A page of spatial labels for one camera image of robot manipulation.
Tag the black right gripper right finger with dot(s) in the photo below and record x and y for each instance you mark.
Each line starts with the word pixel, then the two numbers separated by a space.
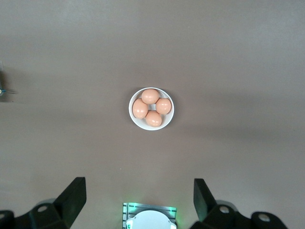
pixel 209 214

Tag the brown egg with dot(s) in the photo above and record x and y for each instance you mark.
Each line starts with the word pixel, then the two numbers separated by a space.
pixel 140 108
pixel 163 106
pixel 153 118
pixel 150 96

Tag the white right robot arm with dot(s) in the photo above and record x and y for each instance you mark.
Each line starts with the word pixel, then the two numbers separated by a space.
pixel 150 219

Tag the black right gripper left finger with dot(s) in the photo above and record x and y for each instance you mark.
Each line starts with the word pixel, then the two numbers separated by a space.
pixel 59 210

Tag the white round bowl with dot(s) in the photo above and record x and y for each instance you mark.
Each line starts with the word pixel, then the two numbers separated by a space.
pixel 138 122

